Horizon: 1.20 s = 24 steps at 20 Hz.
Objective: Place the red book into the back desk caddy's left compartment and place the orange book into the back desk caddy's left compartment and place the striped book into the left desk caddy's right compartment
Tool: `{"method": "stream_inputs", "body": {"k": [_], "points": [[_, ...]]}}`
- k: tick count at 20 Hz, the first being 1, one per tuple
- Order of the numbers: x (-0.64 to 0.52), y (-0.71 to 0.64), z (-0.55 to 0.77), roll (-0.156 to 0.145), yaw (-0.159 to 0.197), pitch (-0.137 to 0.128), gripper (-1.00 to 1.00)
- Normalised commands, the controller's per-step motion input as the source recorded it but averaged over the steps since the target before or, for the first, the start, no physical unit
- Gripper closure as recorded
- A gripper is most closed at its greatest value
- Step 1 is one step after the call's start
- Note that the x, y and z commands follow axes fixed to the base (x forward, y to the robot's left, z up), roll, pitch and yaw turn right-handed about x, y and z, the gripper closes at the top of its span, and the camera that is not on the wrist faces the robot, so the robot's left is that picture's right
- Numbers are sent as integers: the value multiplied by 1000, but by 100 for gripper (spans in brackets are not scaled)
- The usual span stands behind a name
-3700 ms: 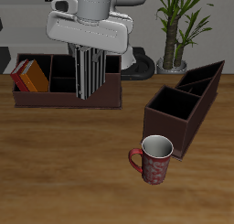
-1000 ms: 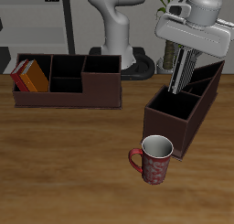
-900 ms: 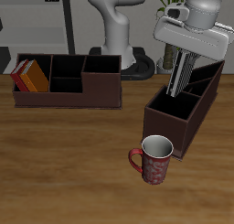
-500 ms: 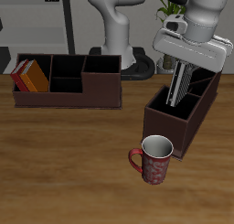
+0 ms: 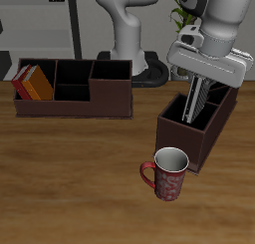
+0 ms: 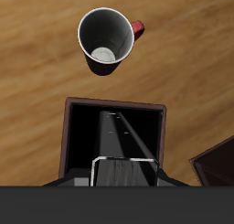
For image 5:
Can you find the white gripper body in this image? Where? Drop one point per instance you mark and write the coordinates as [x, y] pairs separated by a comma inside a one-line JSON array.
[[212, 67]]

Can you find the striped book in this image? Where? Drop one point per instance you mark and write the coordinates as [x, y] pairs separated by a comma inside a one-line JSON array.
[[196, 100]]

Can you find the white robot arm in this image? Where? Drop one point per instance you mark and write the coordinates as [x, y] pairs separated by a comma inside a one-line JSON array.
[[127, 39]]

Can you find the dark brown desk caddy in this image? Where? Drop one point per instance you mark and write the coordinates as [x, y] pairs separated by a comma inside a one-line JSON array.
[[109, 100], [181, 138]]

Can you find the orange book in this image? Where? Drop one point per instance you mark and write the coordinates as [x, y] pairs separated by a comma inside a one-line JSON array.
[[40, 85]]

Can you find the red book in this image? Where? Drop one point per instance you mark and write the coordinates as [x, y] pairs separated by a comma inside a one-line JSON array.
[[19, 85]]

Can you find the pot plant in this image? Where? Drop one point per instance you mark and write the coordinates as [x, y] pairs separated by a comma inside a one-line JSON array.
[[181, 17]]

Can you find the red patterned mug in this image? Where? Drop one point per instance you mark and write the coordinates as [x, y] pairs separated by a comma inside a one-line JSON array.
[[169, 181]]

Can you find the white shelf unit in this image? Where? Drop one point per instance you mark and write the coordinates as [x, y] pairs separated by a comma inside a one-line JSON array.
[[36, 25]]

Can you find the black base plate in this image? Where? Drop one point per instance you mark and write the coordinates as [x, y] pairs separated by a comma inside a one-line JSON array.
[[156, 76]]

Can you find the black upright post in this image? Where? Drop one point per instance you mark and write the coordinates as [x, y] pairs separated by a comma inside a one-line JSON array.
[[75, 25]]

